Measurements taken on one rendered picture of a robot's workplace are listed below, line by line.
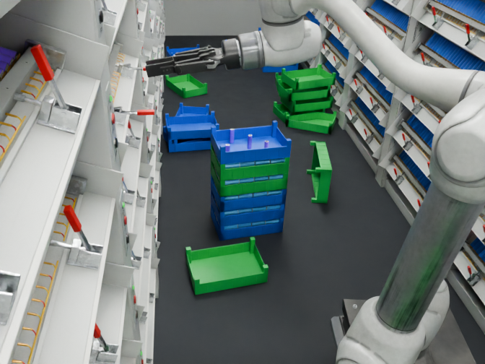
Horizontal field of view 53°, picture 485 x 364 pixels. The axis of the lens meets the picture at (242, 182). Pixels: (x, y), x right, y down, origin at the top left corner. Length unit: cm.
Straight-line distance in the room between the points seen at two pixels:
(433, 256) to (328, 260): 118
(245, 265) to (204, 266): 17
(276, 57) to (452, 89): 43
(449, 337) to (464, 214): 73
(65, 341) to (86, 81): 33
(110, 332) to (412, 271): 59
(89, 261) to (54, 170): 21
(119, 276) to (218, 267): 118
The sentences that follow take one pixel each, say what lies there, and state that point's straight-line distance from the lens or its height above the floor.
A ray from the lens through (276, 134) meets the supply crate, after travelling 218.
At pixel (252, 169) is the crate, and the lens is 202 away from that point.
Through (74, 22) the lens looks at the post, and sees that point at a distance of 70.
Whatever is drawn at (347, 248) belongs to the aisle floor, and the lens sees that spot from 224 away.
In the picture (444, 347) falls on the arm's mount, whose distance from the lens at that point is 159.
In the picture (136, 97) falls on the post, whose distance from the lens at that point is 148.
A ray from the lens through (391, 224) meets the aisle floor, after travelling 244.
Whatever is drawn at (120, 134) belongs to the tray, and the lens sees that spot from 100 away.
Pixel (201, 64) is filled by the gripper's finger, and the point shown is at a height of 100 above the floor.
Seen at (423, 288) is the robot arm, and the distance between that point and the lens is 107.
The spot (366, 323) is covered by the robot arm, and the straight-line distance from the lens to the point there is 118.
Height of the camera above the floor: 140
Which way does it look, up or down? 32 degrees down
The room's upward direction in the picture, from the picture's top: 2 degrees clockwise
